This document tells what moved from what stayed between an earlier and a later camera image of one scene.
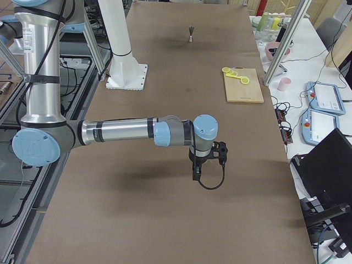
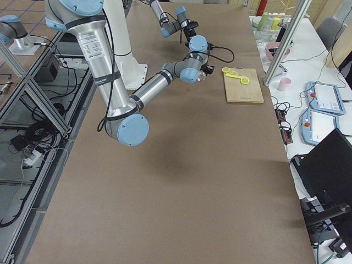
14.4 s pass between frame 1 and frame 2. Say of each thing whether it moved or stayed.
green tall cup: stayed
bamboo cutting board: stayed
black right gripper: moved
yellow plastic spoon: stayed
